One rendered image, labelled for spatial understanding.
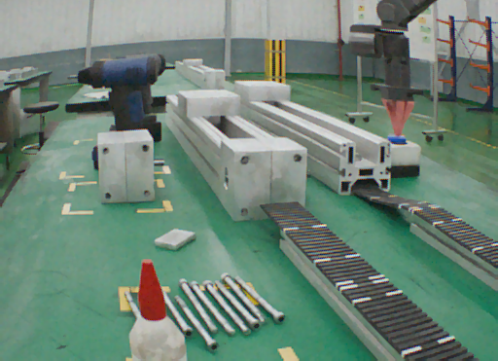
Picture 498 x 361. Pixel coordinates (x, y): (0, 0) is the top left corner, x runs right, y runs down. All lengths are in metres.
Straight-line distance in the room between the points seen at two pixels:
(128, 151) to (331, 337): 0.48
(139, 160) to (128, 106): 0.24
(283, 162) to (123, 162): 0.24
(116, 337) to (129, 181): 0.42
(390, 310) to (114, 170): 0.53
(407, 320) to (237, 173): 0.40
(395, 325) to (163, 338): 0.19
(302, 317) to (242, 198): 0.30
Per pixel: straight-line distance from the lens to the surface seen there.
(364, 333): 0.46
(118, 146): 0.84
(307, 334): 0.48
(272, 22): 11.04
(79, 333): 0.48
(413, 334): 0.41
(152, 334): 0.33
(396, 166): 1.04
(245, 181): 0.75
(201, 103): 1.14
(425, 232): 0.71
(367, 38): 1.06
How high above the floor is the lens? 1.02
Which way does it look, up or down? 14 degrees down
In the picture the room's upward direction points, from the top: 1 degrees clockwise
